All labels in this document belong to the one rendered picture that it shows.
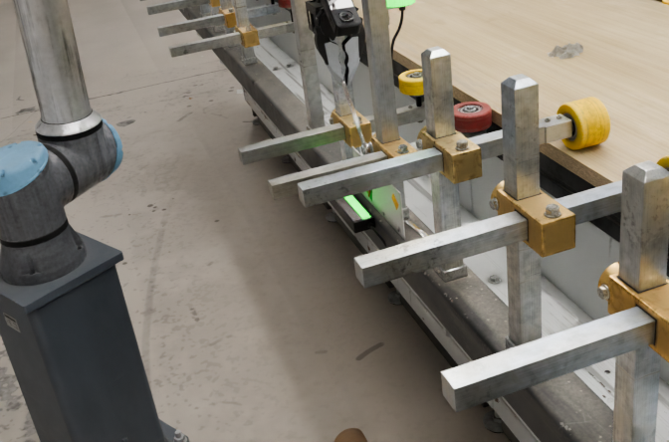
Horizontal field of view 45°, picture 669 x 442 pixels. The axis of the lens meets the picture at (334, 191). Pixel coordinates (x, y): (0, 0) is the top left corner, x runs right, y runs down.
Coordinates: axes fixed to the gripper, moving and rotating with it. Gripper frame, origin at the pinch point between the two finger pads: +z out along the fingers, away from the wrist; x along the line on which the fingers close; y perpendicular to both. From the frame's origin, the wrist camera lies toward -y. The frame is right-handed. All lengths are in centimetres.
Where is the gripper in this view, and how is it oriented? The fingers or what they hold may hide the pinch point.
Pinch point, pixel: (345, 80)
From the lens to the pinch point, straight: 149.9
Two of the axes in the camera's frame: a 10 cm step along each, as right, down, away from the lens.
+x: -9.3, 2.6, -2.5
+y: -3.3, -3.9, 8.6
